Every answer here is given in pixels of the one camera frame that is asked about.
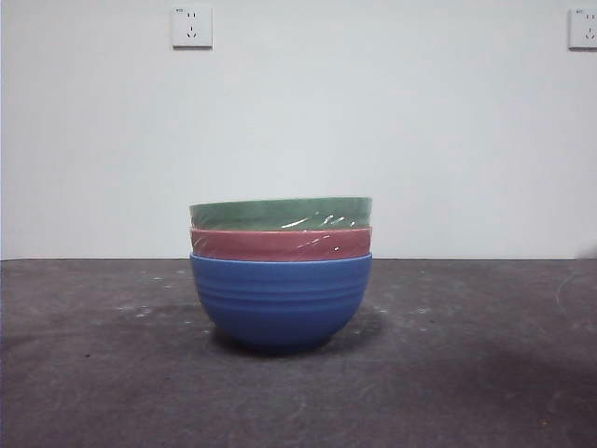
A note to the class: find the green ribbed bowl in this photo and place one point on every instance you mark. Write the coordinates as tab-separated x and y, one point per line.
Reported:
261	212

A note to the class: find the red ribbed bowl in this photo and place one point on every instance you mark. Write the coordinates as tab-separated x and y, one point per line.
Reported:
261	245

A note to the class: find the blue ribbed bowl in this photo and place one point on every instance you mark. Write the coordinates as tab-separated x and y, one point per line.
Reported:
280	303

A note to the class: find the white wall socket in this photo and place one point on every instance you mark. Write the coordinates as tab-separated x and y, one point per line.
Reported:
584	29
192	27

